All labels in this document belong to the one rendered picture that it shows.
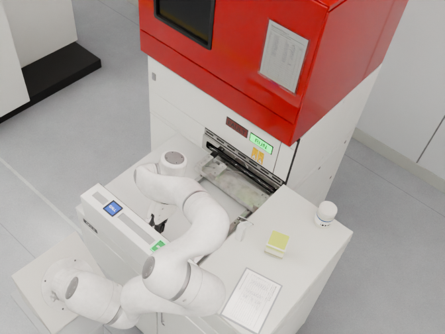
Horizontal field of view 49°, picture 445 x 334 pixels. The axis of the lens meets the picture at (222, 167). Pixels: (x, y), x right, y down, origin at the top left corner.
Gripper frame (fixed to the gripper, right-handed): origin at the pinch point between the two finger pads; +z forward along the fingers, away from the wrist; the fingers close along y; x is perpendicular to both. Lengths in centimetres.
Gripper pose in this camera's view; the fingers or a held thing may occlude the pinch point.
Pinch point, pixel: (159, 226)
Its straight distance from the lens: 170.1
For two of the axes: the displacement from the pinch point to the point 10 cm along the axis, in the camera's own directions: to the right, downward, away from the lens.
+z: -2.2, 7.4, 6.3
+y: -6.2, 4.0, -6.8
